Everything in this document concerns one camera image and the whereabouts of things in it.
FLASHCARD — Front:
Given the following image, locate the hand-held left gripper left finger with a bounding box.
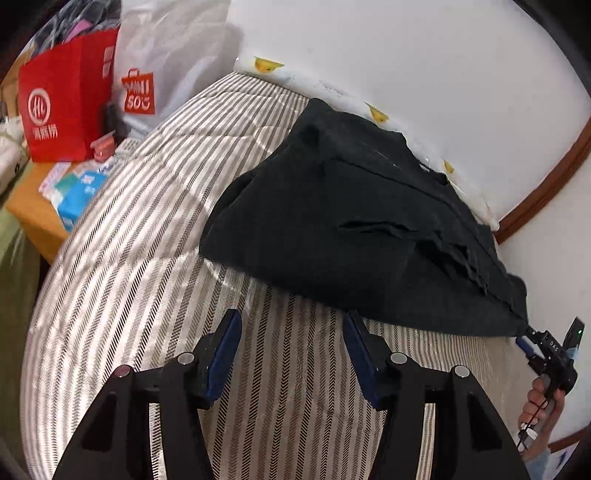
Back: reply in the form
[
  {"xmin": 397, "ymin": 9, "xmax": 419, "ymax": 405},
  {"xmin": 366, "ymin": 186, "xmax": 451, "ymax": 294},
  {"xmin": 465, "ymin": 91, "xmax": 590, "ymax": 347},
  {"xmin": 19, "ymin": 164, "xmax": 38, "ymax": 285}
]
[{"xmin": 52, "ymin": 308, "xmax": 243, "ymax": 480}]

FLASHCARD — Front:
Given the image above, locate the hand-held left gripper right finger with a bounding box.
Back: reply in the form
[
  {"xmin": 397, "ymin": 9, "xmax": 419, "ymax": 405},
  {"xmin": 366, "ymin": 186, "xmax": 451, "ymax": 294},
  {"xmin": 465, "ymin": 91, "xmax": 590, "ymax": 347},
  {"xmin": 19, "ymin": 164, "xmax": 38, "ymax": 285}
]
[{"xmin": 342, "ymin": 310, "xmax": 532, "ymax": 480}]

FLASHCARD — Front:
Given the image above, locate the black sweatshirt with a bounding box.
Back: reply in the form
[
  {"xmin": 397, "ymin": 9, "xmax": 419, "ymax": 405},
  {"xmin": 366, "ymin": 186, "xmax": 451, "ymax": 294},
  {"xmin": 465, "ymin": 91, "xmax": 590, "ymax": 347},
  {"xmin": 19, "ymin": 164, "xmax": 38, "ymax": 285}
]
[{"xmin": 198, "ymin": 98, "xmax": 529, "ymax": 340}]

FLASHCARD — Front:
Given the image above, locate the person's right hand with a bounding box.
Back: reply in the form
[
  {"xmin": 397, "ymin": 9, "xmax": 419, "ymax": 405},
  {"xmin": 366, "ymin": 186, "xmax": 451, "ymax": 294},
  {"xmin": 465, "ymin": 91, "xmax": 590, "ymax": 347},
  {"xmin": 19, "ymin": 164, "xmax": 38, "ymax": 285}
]
[{"xmin": 518, "ymin": 376, "xmax": 567, "ymax": 459}]

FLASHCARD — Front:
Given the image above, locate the striped bed cover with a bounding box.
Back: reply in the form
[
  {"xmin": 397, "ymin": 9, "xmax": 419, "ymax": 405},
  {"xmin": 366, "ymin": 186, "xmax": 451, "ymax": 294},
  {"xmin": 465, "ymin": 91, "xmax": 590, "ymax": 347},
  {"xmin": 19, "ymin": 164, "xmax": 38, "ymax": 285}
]
[{"xmin": 19, "ymin": 71, "xmax": 532, "ymax": 480}]

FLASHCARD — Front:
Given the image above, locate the blue tissue pack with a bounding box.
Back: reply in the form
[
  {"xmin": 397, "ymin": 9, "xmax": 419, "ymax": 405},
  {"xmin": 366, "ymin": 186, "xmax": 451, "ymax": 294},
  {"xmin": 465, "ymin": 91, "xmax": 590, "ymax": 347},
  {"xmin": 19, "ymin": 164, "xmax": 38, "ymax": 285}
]
[{"xmin": 58, "ymin": 168, "xmax": 110, "ymax": 232}]

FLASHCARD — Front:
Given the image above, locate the green cloth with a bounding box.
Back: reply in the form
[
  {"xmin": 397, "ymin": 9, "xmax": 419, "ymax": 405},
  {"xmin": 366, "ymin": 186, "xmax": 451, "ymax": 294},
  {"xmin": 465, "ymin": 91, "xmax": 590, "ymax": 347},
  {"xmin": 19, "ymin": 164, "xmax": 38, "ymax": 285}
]
[{"xmin": 0, "ymin": 208, "xmax": 42, "ymax": 462}]

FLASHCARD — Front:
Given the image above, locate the wooden nightstand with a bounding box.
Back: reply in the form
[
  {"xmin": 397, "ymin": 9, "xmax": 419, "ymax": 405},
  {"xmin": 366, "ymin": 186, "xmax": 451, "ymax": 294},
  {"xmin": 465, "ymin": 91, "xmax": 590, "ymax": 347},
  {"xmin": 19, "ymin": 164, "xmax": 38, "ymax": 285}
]
[{"xmin": 4, "ymin": 159, "xmax": 75, "ymax": 265}]

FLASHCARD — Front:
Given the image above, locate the white tissue pack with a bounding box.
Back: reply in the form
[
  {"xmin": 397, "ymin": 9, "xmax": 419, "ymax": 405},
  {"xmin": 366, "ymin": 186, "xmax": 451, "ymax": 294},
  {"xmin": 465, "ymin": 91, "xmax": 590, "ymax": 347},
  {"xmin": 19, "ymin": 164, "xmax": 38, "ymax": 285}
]
[{"xmin": 39, "ymin": 161, "xmax": 86, "ymax": 200}]

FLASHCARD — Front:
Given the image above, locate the pink small box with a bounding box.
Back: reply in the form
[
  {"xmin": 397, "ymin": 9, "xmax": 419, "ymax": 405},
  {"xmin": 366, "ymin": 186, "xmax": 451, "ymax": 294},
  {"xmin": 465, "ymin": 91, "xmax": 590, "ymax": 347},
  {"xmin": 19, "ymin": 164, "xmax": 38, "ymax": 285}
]
[{"xmin": 90, "ymin": 131, "xmax": 116, "ymax": 160}]

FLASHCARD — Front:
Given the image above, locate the white duck print cloth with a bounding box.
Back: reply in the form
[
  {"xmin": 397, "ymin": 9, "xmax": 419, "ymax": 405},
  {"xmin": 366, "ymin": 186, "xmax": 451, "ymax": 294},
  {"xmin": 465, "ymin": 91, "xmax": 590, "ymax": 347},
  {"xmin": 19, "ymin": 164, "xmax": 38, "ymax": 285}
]
[{"xmin": 233, "ymin": 55, "xmax": 502, "ymax": 232}]

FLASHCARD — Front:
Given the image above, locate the white spotted bedsheet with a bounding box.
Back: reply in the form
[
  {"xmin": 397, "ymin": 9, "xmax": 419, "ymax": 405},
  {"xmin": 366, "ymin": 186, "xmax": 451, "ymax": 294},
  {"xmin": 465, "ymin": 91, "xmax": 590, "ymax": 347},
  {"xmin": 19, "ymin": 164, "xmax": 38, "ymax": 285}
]
[{"xmin": 0, "ymin": 115, "xmax": 31, "ymax": 185}]

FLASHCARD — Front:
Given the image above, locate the red paper bag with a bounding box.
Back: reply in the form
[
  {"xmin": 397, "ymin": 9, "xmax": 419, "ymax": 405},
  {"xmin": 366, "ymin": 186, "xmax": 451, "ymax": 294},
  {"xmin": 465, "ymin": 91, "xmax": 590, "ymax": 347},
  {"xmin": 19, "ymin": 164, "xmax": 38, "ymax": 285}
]
[{"xmin": 17, "ymin": 28, "xmax": 121, "ymax": 163}]

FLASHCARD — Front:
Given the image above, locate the white plastic bag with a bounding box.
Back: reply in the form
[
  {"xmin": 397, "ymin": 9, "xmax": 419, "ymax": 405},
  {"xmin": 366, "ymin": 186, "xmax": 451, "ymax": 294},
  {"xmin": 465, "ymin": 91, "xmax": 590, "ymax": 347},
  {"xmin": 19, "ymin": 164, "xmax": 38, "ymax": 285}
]
[{"xmin": 111, "ymin": 0, "xmax": 243, "ymax": 139}]

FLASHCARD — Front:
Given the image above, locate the plaid cloth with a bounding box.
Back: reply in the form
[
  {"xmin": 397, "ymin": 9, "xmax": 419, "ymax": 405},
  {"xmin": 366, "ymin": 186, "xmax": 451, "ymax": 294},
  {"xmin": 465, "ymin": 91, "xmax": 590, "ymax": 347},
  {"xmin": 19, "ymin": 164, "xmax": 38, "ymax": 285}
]
[{"xmin": 28, "ymin": 0, "xmax": 134, "ymax": 61}]

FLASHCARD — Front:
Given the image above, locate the brown wooden door frame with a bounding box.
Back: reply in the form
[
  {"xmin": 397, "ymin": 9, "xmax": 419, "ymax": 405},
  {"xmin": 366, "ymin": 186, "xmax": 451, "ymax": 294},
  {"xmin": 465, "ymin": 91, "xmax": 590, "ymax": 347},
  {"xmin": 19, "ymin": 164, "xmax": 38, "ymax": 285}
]
[{"xmin": 494, "ymin": 138, "xmax": 591, "ymax": 455}]

